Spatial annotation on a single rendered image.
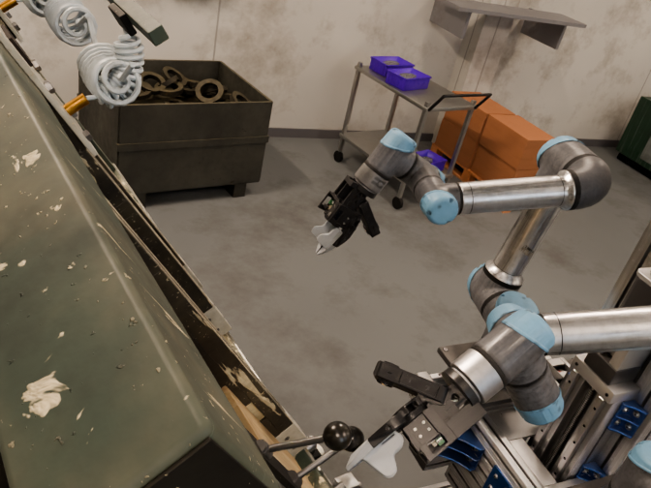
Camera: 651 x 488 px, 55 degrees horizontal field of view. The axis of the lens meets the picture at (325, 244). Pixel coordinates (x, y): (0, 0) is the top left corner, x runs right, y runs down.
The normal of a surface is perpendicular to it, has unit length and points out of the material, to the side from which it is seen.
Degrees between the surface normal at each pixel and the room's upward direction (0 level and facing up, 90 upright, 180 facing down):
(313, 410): 0
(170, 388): 35
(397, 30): 90
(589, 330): 48
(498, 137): 90
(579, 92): 90
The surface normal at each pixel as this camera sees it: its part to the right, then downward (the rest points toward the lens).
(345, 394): 0.20, -0.83
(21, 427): -0.30, -0.61
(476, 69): 0.38, 0.55
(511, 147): -0.88, 0.07
